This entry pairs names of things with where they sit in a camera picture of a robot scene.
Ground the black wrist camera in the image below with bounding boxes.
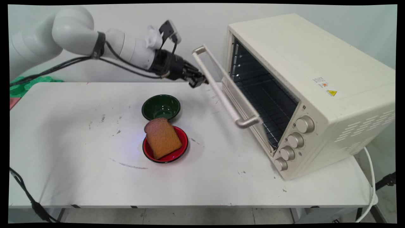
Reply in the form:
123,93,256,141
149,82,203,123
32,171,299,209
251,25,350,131
158,20,182,45

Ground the brown bread slice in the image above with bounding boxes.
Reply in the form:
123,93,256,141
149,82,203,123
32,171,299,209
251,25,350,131
144,118,183,160

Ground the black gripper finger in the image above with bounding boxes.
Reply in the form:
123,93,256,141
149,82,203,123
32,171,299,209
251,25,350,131
184,62,207,80
188,75,210,89

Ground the red enamel bowl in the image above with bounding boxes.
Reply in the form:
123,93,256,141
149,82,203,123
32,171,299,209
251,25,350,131
142,125,189,164

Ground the green foam mat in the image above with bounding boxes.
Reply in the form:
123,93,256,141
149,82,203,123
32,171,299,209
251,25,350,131
9,75,64,98

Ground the black cable with connector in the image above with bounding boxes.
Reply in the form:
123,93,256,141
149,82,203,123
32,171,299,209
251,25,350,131
9,167,61,223

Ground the white power cable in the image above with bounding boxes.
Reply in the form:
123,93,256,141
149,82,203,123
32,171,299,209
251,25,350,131
354,146,377,223

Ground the black cable strap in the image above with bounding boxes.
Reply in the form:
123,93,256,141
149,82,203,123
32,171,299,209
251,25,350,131
91,31,107,60

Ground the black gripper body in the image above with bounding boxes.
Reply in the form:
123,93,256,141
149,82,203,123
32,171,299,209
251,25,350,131
148,49,191,81

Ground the metal oven wire rack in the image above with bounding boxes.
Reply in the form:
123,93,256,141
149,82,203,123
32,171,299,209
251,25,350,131
233,72,300,150

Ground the cream toaster oven body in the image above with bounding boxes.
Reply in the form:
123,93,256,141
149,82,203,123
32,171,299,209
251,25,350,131
221,13,396,181

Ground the green enamel bowl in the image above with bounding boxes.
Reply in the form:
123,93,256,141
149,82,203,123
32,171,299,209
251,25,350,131
141,94,181,122

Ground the cream oven knob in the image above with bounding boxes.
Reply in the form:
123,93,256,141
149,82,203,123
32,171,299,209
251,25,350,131
274,157,289,172
296,115,315,134
279,145,296,162
287,132,305,149

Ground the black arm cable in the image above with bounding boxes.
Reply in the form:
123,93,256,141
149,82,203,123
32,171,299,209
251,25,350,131
9,41,163,88

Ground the black stand clamp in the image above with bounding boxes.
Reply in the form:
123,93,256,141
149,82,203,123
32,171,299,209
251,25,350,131
375,172,397,191

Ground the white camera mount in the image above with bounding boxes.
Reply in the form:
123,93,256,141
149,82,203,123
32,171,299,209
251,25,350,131
145,25,164,50

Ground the cream oven door with handle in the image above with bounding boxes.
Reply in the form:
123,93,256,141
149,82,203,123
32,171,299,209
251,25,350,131
192,45,276,157

